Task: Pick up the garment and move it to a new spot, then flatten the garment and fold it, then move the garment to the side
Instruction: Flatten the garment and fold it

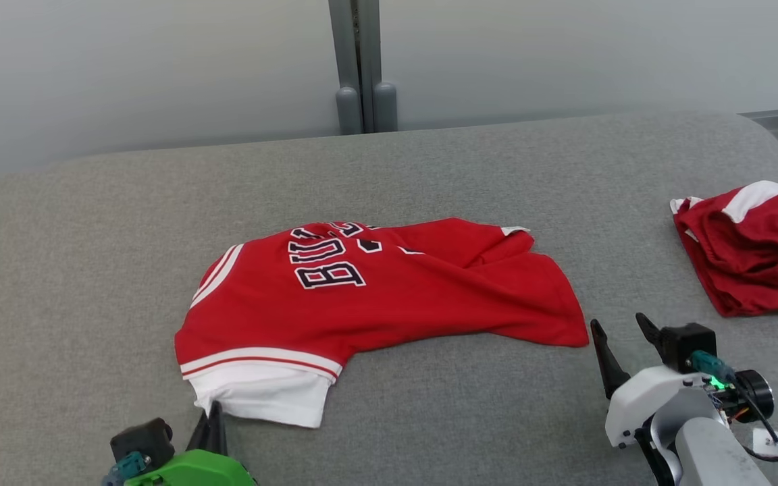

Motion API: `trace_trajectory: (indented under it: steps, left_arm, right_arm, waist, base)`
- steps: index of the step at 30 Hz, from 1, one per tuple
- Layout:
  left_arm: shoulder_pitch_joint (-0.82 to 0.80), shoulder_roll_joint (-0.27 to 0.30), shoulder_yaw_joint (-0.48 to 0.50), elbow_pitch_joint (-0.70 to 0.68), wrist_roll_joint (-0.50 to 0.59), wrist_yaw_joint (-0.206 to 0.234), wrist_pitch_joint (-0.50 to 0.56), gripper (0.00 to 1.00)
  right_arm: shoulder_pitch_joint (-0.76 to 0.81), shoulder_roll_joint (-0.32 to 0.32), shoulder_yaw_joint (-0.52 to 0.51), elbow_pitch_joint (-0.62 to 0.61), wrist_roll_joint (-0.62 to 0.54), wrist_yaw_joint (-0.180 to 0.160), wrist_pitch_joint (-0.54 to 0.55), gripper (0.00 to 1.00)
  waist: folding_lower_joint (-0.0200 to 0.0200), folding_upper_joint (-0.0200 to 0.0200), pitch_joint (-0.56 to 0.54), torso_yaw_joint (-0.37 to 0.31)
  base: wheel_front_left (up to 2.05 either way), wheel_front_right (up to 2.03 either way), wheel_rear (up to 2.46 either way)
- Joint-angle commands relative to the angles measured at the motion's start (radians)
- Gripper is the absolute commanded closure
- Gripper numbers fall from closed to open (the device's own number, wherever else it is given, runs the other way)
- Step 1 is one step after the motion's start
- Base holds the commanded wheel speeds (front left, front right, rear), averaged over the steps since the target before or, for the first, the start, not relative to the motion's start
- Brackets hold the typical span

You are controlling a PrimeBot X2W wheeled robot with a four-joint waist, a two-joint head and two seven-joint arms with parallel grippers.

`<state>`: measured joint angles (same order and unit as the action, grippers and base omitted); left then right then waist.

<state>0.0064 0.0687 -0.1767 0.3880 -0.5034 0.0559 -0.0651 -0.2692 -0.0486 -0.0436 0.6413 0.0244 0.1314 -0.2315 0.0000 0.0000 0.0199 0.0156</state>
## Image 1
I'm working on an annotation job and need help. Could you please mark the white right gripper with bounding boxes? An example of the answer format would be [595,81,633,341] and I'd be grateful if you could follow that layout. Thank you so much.
[590,312,724,450]

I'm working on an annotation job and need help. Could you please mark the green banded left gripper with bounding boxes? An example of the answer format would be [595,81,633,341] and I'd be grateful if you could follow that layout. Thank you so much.
[124,401,258,486]

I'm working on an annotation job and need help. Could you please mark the red shorts with white stripe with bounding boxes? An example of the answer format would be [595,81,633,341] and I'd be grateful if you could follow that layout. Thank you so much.
[670,180,778,322]

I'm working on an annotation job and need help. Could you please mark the red jersey with white trim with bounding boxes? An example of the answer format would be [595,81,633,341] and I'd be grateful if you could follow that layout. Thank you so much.
[174,217,590,429]

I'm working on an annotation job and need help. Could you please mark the white cable label tag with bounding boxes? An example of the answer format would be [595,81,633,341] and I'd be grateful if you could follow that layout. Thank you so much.
[752,427,778,468]

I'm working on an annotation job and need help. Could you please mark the grey metal frame post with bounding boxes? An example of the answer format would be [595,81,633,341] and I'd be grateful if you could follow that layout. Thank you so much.
[328,0,400,136]

